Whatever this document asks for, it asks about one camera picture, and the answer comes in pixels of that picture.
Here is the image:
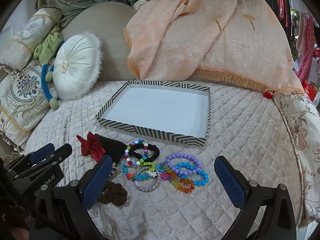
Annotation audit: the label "leopard print hair bow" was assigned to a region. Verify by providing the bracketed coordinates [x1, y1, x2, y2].
[109, 163, 119, 179]

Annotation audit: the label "brown scrunchie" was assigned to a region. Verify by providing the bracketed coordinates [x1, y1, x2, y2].
[98, 181, 127, 206]

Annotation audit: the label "blue bead bracelet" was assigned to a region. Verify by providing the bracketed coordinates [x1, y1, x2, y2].
[172, 161, 210, 187]

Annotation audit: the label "peach fringed blanket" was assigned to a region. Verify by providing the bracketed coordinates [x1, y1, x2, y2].
[124, 0, 303, 94]

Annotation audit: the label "cream bolster pillow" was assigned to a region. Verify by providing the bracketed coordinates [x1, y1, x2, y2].
[1, 8, 62, 71]

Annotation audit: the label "white round satin cushion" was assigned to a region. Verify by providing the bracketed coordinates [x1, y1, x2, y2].
[53, 32, 103, 101]

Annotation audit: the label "multicolour round bead bracelet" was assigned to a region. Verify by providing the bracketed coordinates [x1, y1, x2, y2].
[123, 138, 149, 167]

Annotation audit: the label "floral cream bed skirt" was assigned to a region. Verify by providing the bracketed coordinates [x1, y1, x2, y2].
[273, 91, 319, 227]

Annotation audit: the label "silver glitter hair tie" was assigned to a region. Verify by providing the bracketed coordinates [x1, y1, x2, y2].
[134, 166, 162, 193]

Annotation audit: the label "green plush toy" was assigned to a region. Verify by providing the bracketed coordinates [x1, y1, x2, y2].
[33, 27, 63, 66]

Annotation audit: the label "quilted cream bedspread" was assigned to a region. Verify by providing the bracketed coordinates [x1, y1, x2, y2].
[23, 80, 304, 240]

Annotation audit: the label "red bow hair clip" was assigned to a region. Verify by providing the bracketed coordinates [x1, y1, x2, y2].
[76, 132, 106, 163]

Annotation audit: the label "striped shallow tray box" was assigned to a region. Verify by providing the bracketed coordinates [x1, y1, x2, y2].
[96, 80, 212, 147]

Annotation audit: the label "hanging red clothes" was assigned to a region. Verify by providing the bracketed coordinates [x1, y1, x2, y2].
[277, 0, 316, 82]

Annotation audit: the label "small red tassel knot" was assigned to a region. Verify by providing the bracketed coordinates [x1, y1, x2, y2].
[263, 90, 274, 99]

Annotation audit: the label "black scrunchie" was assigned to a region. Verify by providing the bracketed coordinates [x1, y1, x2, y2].
[127, 139, 160, 162]

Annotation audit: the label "embroidered floral pillow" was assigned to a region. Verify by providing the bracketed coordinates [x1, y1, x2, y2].
[1, 66, 50, 150]

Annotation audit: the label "purple bead bracelet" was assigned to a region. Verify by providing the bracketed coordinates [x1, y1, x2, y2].
[165, 152, 203, 177]

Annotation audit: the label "orange rainbow bead bracelet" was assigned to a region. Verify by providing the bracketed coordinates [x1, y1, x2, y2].
[163, 164, 195, 195]

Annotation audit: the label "blue plush headband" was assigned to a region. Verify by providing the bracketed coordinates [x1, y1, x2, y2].
[41, 41, 65, 111]

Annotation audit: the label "green blue star bracelet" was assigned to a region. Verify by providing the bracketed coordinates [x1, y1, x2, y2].
[120, 160, 161, 182]

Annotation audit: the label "black cloth pouch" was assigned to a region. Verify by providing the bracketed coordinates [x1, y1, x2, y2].
[95, 134, 127, 164]

